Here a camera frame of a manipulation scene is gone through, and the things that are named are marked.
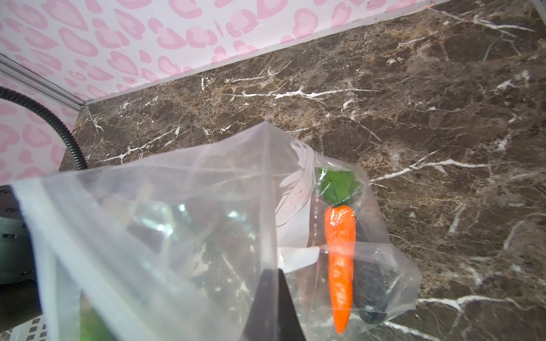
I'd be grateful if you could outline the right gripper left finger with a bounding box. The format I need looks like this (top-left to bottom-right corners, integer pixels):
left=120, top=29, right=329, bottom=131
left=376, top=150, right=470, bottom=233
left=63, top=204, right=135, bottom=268
left=240, top=269, right=279, bottom=341

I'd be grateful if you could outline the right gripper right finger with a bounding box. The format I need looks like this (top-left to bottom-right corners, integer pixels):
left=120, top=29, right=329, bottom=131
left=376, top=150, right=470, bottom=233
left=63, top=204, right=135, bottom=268
left=277, top=269, right=307, bottom=341

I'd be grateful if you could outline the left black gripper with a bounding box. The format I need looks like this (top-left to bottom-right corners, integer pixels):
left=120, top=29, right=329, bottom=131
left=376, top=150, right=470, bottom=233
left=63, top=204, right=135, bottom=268
left=1, top=185, right=42, bottom=332

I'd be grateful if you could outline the white perforated plastic basket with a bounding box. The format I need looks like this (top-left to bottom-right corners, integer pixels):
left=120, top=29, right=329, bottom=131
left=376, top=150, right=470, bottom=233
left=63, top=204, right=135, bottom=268
left=9, top=315, right=48, bottom=341

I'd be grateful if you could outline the clear zip top bag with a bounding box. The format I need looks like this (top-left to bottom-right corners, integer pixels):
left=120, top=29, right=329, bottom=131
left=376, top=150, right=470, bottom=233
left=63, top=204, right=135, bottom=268
left=12, top=122, right=422, bottom=340

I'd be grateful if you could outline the orange carrot toy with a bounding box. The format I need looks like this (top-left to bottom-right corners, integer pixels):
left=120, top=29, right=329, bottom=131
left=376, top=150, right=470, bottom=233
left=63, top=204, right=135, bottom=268
left=318, top=168, right=361, bottom=334

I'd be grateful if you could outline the green lettuce toy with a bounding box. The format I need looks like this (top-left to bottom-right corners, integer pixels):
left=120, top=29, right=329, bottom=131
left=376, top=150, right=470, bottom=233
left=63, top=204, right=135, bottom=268
left=80, top=296, right=117, bottom=341

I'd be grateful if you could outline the left black corrugated cable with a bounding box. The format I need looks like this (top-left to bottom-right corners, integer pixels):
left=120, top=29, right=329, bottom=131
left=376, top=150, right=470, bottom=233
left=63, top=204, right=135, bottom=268
left=0, top=86, right=89, bottom=171

